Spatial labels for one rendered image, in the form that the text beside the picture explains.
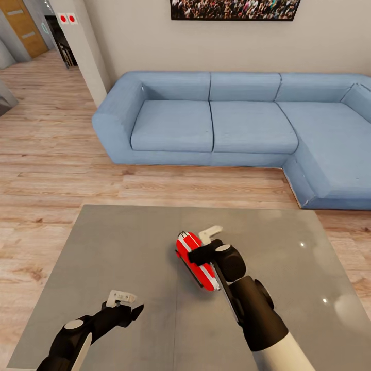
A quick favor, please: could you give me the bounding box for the radio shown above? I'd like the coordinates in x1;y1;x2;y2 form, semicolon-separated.
176;232;221;291

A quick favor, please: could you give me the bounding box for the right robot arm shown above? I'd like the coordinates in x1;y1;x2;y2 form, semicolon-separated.
187;225;315;371

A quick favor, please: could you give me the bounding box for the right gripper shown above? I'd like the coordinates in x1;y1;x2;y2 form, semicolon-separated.
187;239;222;267

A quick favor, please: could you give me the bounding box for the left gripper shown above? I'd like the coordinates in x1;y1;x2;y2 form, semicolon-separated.
98;302;144;335

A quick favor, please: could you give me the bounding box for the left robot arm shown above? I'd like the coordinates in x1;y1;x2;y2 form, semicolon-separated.
37;290;144;371

